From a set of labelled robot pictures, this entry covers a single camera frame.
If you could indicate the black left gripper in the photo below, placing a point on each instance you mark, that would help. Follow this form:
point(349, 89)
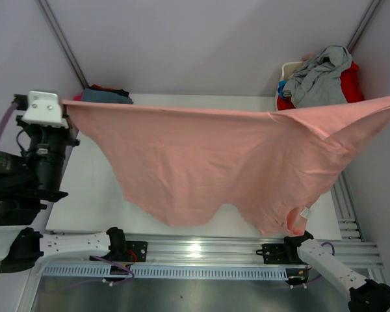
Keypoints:
point(30, 129)

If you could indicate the pink t shirt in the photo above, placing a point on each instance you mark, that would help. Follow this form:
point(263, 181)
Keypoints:
point(181, 165)

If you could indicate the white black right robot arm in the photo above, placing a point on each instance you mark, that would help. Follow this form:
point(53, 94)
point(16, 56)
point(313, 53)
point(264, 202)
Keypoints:
point(363, 294)

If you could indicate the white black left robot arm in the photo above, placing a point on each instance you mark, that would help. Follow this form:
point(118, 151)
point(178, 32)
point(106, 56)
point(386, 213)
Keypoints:
point(29, 182)

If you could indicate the folded magenta t shirt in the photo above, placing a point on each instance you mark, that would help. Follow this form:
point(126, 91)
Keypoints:
point(78, 97)

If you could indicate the folded teal t shirt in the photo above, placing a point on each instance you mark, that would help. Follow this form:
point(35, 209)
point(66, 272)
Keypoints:
point(100, 96)

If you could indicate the folded black t shirt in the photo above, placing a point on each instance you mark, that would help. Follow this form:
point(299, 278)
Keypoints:
point(120, 92)

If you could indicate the blue garment in basket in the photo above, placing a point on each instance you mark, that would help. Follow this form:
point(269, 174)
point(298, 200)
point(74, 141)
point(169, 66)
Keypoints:
point(281, 87)

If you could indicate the white perforated laundry basket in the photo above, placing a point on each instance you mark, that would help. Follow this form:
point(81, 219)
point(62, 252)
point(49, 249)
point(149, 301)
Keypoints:
point(287, 71)

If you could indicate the grey t shirt in basket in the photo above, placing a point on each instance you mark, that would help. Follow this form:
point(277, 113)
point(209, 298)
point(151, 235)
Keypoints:
point(318, 81)

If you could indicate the red t shirt in basket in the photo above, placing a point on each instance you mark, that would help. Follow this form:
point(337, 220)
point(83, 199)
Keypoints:
point(350, 84)

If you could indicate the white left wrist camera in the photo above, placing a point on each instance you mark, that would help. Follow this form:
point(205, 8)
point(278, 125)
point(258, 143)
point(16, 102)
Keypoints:
point(44, 108)

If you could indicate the white slotted cable duct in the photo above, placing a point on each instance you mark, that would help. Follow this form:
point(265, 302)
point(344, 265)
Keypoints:
point(168, 272)

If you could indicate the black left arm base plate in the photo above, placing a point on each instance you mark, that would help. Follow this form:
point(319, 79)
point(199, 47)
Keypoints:
point(135, 252)

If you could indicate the left corner aluminium post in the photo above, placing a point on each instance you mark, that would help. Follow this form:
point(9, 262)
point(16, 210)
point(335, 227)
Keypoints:
point(60, 37)

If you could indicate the corner aluminium post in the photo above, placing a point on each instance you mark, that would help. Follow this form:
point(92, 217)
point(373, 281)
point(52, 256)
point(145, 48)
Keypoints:
point(364, 23)
point(60, 37)

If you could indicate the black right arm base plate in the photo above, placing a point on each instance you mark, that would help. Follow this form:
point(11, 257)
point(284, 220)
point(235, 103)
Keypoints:
point(280, 254)

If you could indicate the right corner aluminium post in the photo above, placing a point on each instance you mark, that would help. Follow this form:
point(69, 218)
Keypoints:
point(364, 23)

